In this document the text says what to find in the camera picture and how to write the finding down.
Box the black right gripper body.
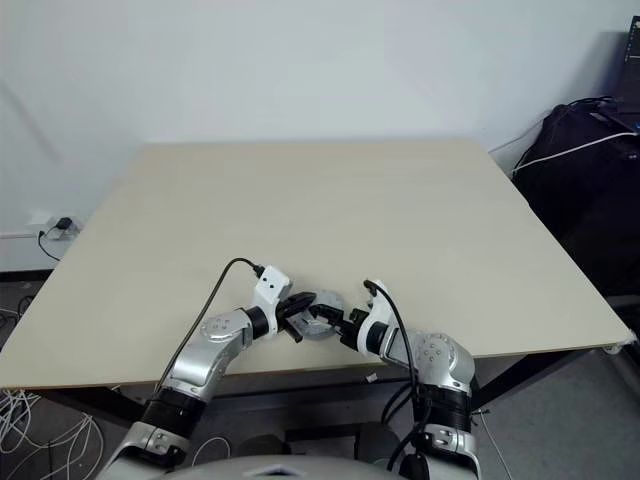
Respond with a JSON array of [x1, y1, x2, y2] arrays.
[[341, 308, 373, 349]]

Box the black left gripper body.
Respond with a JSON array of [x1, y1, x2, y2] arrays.
[[275, 295, 308, 336]]

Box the clear tape roll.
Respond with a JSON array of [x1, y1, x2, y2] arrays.
[[304, 288, 347, 334]]

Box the silver motor housing copper windings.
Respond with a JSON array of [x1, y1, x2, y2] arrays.
[[301, 319, 344, 346]]

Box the silver robot torso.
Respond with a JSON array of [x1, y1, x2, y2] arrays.
[[164, 452, 396, 480]]

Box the black bag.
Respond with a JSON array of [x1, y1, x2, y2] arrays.
[[512, 96, 640, 301]]

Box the black laptop screen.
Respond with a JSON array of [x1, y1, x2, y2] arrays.
[[619, 14, 640, 132]]

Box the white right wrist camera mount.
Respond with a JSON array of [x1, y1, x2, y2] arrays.
[[357, 280, 402, 354]]

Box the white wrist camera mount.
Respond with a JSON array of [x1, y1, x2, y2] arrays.
[[251, 265, 293, 342], [357, 280, 402, 354]]

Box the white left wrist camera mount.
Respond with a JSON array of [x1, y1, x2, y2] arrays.
[[251, 265, 293, 342]]

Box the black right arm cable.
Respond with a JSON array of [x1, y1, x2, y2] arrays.
[[362, 278, 436, 469]]

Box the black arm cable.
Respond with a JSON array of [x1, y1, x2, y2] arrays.
[[362, 278, 436, 469], [152, 257, 266, 394]]

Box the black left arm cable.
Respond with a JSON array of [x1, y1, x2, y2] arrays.
[[152, 257, 266, 394]]

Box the black table frame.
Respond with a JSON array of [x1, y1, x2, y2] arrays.
[[47, 347, 609, 427]]

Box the thin grey wall cable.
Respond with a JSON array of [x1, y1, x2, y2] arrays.
[[488, 118, 547, 154]]

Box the black adapter cord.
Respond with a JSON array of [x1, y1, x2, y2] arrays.
[[36, 227, 62, 262]]

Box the white cable across bag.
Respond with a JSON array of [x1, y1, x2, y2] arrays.
[[511, 130, 639, 174]]

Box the white wall socket strip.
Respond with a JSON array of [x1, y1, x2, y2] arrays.
[[28, 211, 84, 242]]

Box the white floor cable tangle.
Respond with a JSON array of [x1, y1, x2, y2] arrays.
[[0, 388, 107, 480]]

